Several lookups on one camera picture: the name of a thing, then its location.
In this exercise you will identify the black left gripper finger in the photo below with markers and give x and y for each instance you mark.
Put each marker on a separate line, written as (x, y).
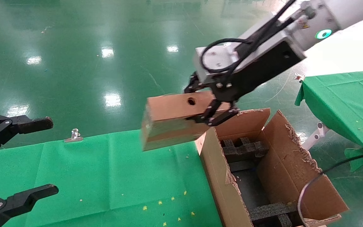
(20, 124)
(20, 200)

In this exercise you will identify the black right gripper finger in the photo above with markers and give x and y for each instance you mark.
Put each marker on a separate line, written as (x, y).
(195, 86)
(216, 116)

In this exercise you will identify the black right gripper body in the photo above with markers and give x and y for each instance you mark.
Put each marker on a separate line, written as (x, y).
(257, 72)

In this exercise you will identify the small brown cardboard box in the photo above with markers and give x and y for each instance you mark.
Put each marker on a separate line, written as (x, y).
(169, 126)

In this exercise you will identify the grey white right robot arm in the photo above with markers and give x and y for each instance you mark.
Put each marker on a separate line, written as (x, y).
(342, 15)

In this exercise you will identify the large open brown carton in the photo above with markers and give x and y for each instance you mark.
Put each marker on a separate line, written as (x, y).
(288, 164)

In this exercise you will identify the silver binder clip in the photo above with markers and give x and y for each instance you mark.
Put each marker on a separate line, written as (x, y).
(73, 135)
(298, 76)

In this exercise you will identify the black foam insert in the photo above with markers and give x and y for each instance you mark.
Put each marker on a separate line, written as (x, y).
(244, 148)
(269, 211)

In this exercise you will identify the white metal table leg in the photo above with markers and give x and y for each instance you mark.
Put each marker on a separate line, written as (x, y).
(317, 134)

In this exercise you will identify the large green table cloth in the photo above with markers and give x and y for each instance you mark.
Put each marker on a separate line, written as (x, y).
(106, 176)

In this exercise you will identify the small green table cloth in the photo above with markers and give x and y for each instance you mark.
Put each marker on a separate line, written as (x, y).
(348, 97)

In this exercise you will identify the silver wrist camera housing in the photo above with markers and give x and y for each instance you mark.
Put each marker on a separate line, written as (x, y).
(213, 60)

